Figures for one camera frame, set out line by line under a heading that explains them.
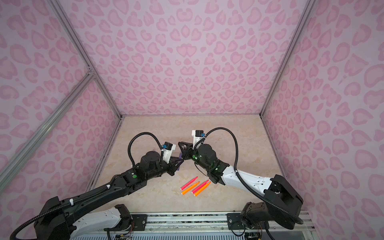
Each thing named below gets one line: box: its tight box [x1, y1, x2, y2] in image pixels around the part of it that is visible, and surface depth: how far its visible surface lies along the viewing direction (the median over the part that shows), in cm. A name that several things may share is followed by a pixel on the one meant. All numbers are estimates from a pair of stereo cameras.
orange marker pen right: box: [193, 181, 212, 197], surface depth 85 cm
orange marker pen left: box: [181, 181, 201, 195], surface depth 85 cm
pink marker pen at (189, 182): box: [180, 176, 199, 190], surface depth 88 cm
